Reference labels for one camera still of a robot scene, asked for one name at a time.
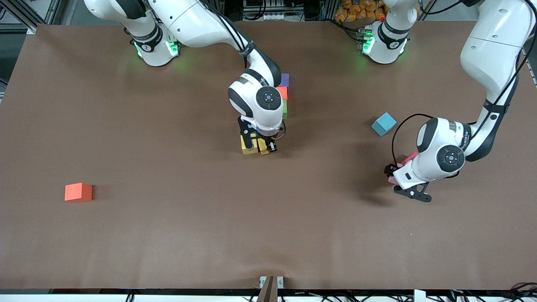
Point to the yellow foam block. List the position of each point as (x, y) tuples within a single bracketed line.
[(263, 147), (251, 150)]

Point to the pink foam block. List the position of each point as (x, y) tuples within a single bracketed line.
[(392, 180)]

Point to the green foam block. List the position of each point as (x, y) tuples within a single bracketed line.
[(285, 110)]

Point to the orange foam block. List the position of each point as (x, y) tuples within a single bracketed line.
[(283, 93), (78, 192)]

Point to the purple foam block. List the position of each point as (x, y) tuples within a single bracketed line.
[(285, 79)]

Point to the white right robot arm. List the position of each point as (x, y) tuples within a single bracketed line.
[(260, 100)]

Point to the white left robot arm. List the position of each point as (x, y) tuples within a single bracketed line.
[(491, 63)]

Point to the red foam block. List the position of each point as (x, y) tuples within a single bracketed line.
[(409, 158)]

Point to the blue foam block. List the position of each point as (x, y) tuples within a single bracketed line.
[(384, 124)]

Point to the large table cover sheet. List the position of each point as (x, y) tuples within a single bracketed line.
[(268, 243)]

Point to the white electronics box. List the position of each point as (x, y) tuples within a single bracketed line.
[(264, 16)]

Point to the bag of orange items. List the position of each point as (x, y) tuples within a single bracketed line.
[(356, 10)]

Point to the metal edge bracket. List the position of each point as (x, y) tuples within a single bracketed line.
[(280, 282)]

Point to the aluminium frame rail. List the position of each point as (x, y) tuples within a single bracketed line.
[(50, 10)]

